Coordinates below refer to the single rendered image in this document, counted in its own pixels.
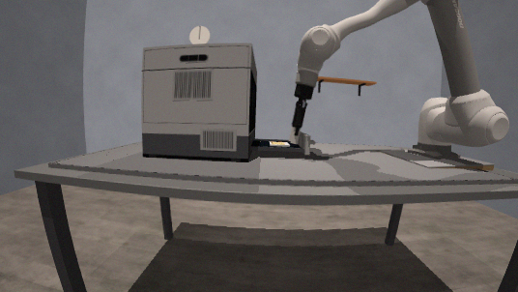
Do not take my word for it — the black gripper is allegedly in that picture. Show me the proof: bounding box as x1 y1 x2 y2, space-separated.
289 84 314 144

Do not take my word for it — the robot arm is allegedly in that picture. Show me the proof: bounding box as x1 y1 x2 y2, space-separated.
295 0 509 160

